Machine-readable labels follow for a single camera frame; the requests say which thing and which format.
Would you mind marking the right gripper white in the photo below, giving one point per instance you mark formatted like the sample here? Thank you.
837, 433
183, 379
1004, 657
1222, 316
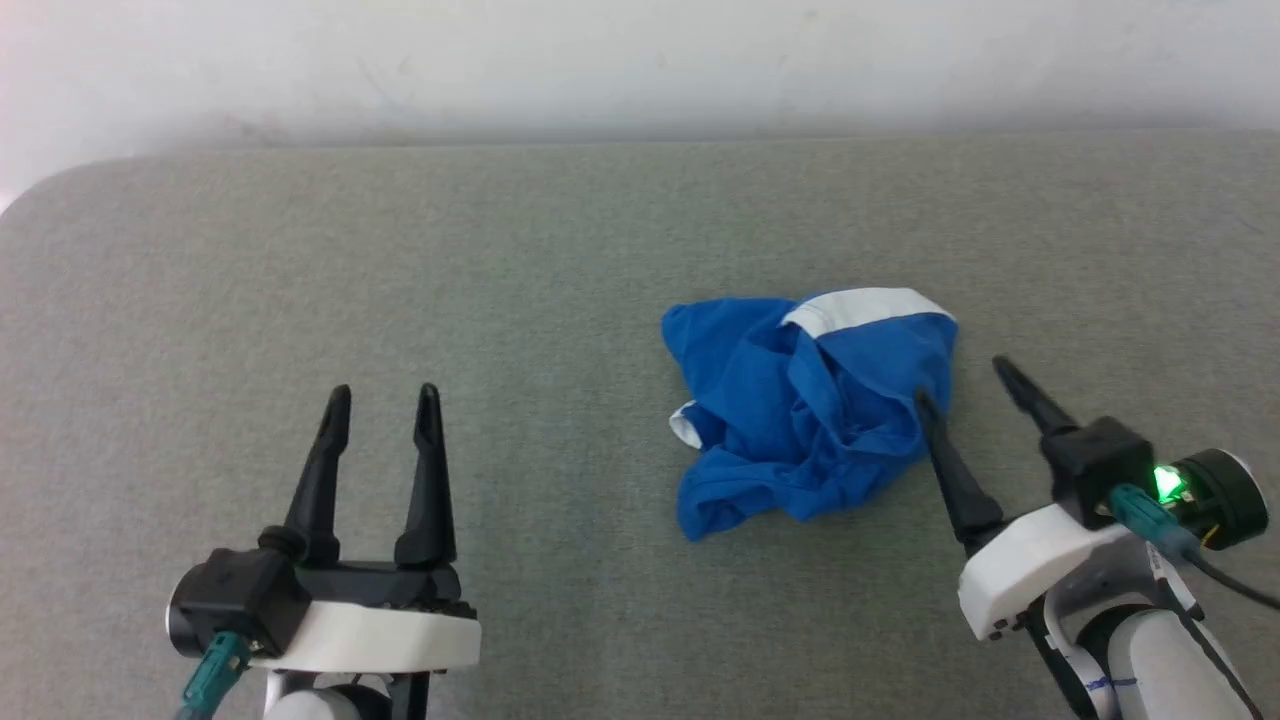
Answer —
1020, 570

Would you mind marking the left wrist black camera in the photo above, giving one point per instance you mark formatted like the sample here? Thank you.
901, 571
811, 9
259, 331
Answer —
245, 595

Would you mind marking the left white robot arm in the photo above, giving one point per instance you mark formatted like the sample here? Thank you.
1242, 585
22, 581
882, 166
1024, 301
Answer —
320, 700

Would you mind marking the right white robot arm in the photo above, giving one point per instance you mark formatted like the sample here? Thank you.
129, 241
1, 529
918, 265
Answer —
1160, 650

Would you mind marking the wrist black camera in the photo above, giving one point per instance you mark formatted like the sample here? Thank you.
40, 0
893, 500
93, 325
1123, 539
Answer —
245, 595
1095, 465

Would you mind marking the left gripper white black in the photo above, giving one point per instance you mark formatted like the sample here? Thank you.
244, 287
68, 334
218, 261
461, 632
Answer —
380, 635

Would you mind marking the blue garment with white trim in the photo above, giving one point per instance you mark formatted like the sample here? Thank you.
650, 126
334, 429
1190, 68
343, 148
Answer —
800, 420

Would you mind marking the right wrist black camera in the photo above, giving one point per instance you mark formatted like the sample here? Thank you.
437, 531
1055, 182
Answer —
1095, 465

